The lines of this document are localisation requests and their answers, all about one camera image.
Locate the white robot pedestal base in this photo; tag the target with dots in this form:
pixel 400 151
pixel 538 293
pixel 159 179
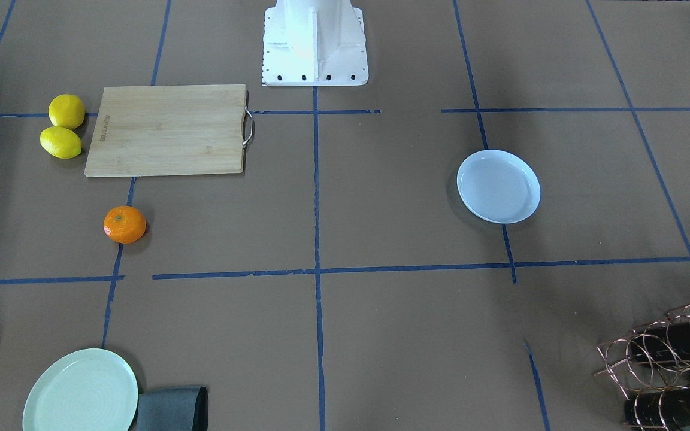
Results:
pixel 314 43

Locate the light blue plate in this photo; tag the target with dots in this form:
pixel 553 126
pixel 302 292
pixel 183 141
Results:
pixel 498 187

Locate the lower yellow lemon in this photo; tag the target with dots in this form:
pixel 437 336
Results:
pixel 61 142

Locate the copper wire bottle rack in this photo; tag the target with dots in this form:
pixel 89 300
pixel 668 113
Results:
pixel 651 368

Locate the dark wine bottle upper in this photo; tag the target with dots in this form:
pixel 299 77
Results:
pixel 667 344

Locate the dark wine bottle lower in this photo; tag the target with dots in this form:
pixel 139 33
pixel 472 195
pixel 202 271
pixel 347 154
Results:
pixel 667 410

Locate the dark wine bottle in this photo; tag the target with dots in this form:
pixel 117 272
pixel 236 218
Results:
pixel 667 410
pixel 667 344

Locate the wooden cutting board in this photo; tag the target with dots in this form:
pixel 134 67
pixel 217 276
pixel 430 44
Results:
pixel 146 131

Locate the orange mandarin fruit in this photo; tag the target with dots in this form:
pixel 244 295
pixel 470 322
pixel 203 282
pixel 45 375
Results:
pixel 124 225

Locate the folded grey cloth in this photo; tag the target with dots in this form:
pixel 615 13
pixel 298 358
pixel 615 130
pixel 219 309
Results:
pixel 173 408

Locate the light green plate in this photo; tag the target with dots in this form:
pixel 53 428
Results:
pixel 90 389

